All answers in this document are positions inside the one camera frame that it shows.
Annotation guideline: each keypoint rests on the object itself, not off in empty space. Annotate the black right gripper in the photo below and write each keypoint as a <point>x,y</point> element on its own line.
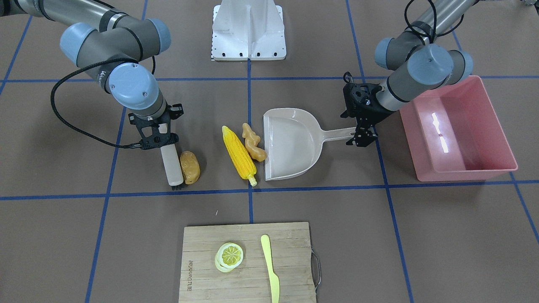
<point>174,111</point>

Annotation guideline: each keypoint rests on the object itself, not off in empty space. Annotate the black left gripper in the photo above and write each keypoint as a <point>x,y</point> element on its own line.
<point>372,112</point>

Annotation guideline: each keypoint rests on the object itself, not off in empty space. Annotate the beige hand brush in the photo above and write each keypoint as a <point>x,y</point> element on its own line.
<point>172,166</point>

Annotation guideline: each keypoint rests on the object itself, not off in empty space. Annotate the toy potato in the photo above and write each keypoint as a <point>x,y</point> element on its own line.
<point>190,167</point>

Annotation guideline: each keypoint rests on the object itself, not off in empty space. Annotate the beige plastic dustpan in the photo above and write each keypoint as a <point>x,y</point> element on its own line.
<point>293,140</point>

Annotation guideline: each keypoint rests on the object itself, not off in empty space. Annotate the yellow toy corn cob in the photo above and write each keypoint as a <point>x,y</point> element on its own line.
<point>239,156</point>

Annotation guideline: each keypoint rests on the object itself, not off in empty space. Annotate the orange toy ginger root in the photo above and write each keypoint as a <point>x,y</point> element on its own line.
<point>251,141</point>

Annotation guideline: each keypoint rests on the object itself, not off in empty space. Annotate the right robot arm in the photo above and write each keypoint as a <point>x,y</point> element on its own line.
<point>109,45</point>

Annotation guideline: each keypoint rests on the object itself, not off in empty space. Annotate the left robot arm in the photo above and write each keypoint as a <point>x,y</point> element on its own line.
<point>417,63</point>

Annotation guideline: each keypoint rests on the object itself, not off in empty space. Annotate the pink plastic bin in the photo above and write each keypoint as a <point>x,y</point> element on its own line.
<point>453,134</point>

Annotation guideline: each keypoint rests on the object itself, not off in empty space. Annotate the yellow toy lemon slice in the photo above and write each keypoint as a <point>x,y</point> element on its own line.
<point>228,257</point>

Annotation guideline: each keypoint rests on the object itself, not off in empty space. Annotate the yellow toy knife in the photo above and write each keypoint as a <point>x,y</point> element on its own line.
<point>273,278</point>

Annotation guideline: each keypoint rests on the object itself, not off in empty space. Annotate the bamboo cutting board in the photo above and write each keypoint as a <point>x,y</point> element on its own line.
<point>202,282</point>

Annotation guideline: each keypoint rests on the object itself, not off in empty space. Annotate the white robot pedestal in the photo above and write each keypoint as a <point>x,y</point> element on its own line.
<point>248,30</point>

